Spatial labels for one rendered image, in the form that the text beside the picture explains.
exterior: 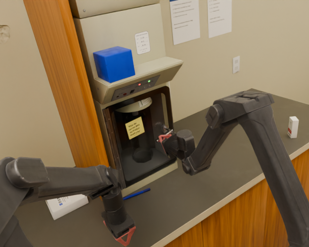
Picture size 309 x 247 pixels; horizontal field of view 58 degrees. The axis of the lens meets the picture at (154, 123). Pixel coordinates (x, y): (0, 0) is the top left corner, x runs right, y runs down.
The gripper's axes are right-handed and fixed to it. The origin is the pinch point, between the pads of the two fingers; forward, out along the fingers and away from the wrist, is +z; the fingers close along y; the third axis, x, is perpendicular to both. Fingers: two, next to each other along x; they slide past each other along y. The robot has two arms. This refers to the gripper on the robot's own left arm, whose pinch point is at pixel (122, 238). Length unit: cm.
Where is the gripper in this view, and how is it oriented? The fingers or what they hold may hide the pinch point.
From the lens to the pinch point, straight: 95.1
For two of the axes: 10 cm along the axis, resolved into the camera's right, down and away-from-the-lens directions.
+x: -8.2, 3.6, -4.5
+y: -5.6, -3.3, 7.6
